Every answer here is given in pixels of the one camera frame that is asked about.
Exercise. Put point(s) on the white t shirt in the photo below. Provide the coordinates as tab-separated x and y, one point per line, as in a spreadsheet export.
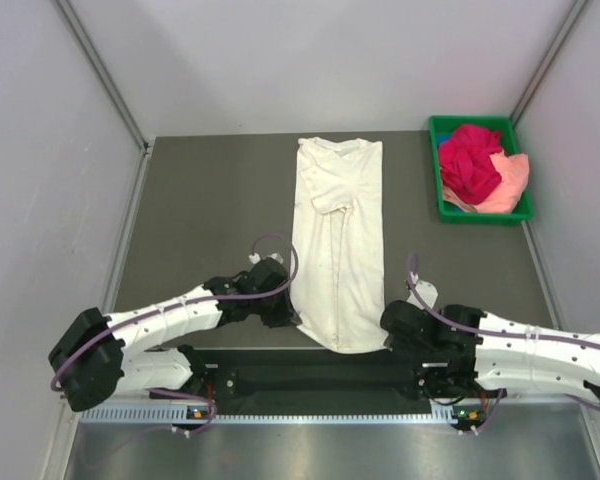
338	234

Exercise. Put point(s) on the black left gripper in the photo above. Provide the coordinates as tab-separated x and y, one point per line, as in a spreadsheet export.
286	314

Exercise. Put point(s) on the aluminium frame rail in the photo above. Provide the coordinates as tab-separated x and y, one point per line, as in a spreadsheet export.
88	387

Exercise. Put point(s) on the peach t shirt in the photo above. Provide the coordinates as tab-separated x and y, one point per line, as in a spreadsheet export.
514	171

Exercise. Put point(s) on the magenta t shirt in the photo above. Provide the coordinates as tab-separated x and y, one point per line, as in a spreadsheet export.
465	162

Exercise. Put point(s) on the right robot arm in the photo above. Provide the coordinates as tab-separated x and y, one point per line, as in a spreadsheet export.
502	345

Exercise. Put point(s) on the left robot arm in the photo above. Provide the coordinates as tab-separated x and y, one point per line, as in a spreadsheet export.
104	355

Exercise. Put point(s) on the green plastic bin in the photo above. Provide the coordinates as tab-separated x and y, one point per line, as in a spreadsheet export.
523	211

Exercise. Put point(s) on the slotted grey cable duct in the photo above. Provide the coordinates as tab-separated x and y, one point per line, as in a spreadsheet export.
184	414

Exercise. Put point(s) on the blue cloth in bin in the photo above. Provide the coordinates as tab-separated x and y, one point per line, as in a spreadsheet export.
442	138

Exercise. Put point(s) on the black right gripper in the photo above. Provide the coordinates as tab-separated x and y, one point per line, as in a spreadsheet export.
398	344

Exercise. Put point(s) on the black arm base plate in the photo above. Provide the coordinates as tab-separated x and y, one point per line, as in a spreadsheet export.
243	371

